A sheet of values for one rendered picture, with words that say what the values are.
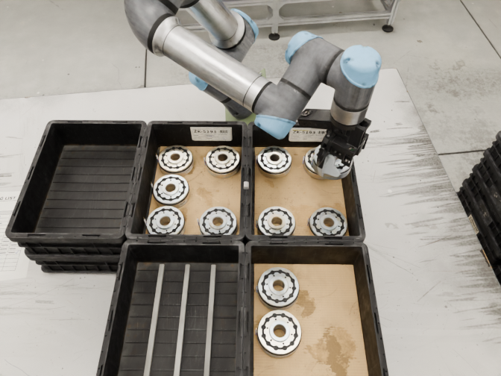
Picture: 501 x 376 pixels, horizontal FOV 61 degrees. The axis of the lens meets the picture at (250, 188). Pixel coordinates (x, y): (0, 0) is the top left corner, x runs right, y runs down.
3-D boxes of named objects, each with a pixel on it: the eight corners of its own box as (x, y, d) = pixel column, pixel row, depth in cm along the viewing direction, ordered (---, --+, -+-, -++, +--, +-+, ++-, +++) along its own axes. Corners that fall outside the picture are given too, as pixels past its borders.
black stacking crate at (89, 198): (62, 145, 136) (49, 121, 127) (154, 146, 136) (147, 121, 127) (24, 257, 114) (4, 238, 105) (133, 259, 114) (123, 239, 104)
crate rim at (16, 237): (51, 124, 129) (48, 119, 127) (149, 125, 129) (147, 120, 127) (7, 242, 106) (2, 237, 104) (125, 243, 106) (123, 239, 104)
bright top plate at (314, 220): (310, 206, 118) (310, 205, 117) (346, 210, 117) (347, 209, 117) (309, 238, 112) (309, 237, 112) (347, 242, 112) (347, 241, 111)
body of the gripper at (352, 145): (347, 170, 97) (358, 135, 87) (316, 152, 100) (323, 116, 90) (364, 150, 101) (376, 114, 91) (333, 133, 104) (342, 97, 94)
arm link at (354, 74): (354, 35, 81) (393, 54, 78) (344, 79, 91) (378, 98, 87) (330, 54, 78) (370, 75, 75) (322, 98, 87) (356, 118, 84)
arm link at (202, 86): (210, 96, 146) (178, 76, 138) (231, 63, 144) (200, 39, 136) (224, 106, 137) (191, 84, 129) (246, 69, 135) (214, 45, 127)
